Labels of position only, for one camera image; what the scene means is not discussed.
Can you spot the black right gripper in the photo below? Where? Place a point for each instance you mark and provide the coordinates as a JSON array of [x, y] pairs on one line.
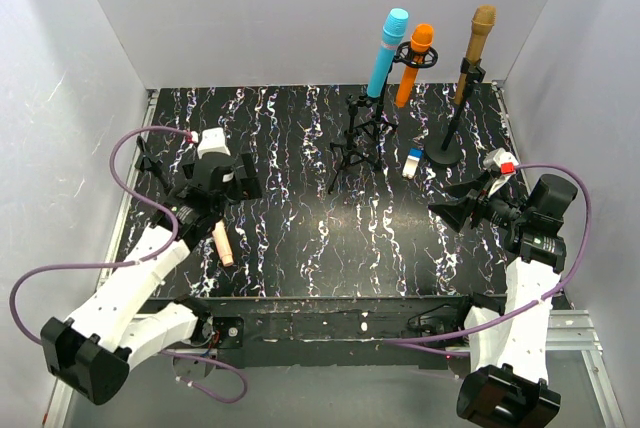
[[480, 207]]

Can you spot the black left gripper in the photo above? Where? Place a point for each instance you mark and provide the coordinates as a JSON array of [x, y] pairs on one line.
[[201, 176]]

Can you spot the black round-base clamp stand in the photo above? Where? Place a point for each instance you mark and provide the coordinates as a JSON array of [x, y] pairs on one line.
[[445, 151]]

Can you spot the pink toy microphone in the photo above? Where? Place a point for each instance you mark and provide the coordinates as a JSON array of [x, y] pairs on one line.
[[222, 244]]

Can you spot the black small tripod stand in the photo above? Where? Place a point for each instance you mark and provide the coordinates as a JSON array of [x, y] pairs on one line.
[[350, 154]]

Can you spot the black tripod shock-mount stand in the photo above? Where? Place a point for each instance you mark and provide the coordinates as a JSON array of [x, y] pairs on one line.
[[379, 103]]

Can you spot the orange toy microphone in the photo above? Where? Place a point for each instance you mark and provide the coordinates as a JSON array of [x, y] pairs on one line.
[[415, 54]]

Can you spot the blue toy microphone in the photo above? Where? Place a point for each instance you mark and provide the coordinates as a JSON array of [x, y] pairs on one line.
[[393, 32]]

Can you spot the gold toy microphone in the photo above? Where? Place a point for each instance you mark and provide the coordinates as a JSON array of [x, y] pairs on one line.
[[482, 23]]

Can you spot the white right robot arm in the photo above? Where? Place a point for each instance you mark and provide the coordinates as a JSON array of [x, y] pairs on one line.
[[508, 385]]

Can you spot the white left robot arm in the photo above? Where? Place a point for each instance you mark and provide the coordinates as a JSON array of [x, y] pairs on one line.
[[97, 346]]

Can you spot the blue and white block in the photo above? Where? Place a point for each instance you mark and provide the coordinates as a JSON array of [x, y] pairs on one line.
[[411, 163]]

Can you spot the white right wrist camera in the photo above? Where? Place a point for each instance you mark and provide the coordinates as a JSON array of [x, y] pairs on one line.
[[501, 165]]

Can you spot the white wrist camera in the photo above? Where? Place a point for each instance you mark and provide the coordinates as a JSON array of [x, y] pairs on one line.
[[211, 140], [501, 165]]

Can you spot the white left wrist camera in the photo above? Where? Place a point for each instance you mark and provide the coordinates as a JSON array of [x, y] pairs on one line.
[[211, 140]]

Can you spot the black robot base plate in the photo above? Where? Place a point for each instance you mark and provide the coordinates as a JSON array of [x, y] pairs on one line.
[[334, 331]]

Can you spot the aluminium frame rail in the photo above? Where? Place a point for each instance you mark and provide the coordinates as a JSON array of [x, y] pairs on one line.
[[61, 397]]

